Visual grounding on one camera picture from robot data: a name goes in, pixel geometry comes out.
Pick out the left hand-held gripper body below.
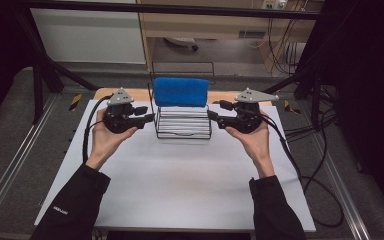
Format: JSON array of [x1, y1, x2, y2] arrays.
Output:
[[103, 87, 144, 134]]

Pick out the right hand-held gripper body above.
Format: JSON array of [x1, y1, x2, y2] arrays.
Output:
[[219, 87, 280, 134]]

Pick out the black wire rack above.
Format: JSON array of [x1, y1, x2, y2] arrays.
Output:
[[147, 61, 216, 140]]

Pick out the blue towel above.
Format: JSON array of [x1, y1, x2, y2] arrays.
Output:
[[153, 77, 211, 108]]

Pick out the person's left hand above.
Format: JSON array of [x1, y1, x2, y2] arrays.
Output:
[[85, 108, 139, 171]]

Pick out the person's right hand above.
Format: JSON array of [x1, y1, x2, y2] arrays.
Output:
[[224, 114, 276, 180]]

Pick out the yellow black hazard tape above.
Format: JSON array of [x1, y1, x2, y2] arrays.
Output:
[[283, 99, 301, 115], [68, 93, 83, 112]]

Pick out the white table mat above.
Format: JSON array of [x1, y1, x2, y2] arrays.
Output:
[[34, 99, 317, 233]]

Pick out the white object under desk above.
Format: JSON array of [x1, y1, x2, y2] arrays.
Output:
[[164, 36, 200, 52]]

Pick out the light wooden desk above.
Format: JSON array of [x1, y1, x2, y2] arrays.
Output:
[[136, 0, 324, 73]]

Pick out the white cabinet panel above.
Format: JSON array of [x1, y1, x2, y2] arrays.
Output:
[[29, 8, 147, 64]]

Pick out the white power strip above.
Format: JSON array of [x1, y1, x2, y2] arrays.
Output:
[[261, 0, 288, 10]]

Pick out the left hand-held gripper black cable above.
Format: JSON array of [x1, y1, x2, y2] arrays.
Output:
[[81, 94, 114, 164]]

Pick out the hand-held gripper black cable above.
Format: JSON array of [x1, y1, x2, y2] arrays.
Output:
[[262, 113, 345, 229], [81, 94, 114, 164]]

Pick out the black floor cables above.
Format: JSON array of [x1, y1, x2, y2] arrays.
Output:
[[284, 84, 340, 143]]

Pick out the black metal frame stand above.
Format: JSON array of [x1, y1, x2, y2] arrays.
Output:
[[261, 64, 335, 130], [13, 9, 98, 125]]

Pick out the bundle of hanging cables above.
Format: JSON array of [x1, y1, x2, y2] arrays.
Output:
[[267, 18, 307, 75]]

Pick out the black horizontal frame bar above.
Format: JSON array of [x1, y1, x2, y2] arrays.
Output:
[[23, 0, 328, 20]]

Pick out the aluminium floor rail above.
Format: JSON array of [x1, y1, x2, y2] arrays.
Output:
[[308, 133, 372, 240], [0, 94, 60, 231]]

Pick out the right hand-held gripper black cable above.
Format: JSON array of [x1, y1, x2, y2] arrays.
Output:
[[262, 113, 345, 229]]

